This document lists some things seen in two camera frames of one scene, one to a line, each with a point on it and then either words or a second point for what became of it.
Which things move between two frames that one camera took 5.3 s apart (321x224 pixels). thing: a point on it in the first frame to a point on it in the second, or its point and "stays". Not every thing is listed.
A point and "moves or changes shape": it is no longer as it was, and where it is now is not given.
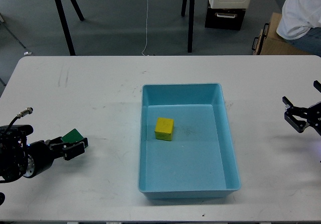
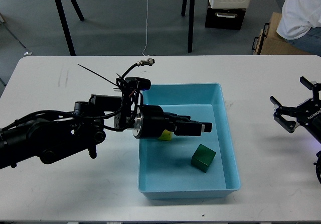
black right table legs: [191, 9] stays
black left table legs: [59, 4] stays
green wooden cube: [72, 136] moves or changes shape
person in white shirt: [300, 22] stays
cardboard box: [269, 42] stays
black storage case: [229, 19] stays
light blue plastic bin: [200, 161] stays
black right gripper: [313, 113] to [308, 114]
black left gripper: [40, 155] to [151, 121]
